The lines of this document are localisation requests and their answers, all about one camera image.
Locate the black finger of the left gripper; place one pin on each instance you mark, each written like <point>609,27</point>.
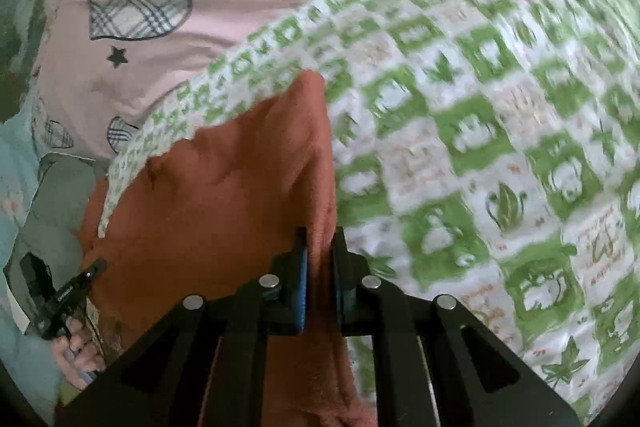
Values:
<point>92,271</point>

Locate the green white patterned blanket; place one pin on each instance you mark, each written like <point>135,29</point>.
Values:
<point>486,148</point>

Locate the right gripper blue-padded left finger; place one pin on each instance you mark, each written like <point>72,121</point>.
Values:
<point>275,303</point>

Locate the person's left hand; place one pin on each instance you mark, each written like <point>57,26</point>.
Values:
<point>76,355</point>

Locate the rust orange knit sweater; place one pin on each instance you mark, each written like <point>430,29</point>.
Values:
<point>209,216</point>

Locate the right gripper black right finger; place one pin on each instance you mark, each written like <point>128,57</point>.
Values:
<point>365,304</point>

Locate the grey green pillow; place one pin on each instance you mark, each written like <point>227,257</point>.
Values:
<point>51,229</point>

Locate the light blue floral sheet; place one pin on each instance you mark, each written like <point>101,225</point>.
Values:
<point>26,365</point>

